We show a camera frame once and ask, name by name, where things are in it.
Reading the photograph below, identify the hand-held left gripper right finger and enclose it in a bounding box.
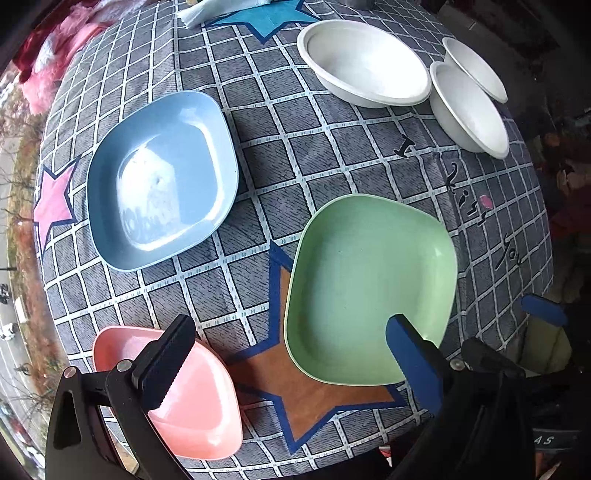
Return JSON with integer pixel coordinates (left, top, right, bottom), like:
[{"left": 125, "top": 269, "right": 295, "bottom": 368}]
[{"left": 385, "top": 314, "right": 532, "bottom": 480}]

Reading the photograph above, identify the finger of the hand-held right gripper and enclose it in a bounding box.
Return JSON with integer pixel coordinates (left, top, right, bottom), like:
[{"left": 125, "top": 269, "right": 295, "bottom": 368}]
[
  {"left": 462, "top": 338, "right": 528, "bottom": 380},
  {"left": 521, "top": 294, "right": 570, "bottom": 329}
]

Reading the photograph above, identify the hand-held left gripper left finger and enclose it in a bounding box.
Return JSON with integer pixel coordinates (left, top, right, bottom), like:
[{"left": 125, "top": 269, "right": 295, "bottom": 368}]
[{"left": 45, "top": 314, "right": 197, "bottom": 480}]

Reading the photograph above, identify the pink square plate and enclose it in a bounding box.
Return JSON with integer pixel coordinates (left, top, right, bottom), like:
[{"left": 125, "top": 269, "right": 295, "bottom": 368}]
[{"left": 91, "top": 325, "right": 243, "bottom": 461}]

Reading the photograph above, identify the green square plate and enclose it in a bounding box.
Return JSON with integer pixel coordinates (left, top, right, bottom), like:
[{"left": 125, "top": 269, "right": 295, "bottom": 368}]
[{"left": 284, "top": 194, "right": 458, "bottom": 386}]

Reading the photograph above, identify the blue square plate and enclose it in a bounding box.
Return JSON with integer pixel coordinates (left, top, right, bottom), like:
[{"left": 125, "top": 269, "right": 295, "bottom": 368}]
[{"left": 86, "top": 90, "right": 240, "bottom": 271}]

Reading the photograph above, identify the small white bowl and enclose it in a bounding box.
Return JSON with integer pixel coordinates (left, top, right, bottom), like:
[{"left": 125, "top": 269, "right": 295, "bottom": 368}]
[
  {"left": 429, "top": 62, "right": 510, "bottom": 160},
  {"left": 442, "top": 37, "right": 509, "bottom": 104}
]

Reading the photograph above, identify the large white bowl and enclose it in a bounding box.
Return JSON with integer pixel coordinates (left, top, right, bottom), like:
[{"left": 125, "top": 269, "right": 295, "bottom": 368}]
[{"left": 297, "top": 19, "right": 431, "bottom": 109}]

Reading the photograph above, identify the grey checked star tablecloth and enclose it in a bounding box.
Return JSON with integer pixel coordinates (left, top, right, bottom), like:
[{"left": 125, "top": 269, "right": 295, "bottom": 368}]
[{"left": 32, "top": 0, "right": 555, "bottom": 467}]

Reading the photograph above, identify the pink fluffy cloth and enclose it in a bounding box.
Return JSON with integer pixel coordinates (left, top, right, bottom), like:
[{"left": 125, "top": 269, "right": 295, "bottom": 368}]
[{"left": 18, "top": 0, "right": 121, "bottom": 114}]

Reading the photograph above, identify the red cloth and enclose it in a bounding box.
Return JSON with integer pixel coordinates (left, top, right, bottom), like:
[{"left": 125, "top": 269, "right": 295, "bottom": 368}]
[{"left": 9, "top": 28, "right": 44, "bottom": 72}]

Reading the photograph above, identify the pale crumpled cloth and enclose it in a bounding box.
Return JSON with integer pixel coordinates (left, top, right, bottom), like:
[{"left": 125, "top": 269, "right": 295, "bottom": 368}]
[{"left": 178, "top": 0, "right": 273, "bottom": 26}]

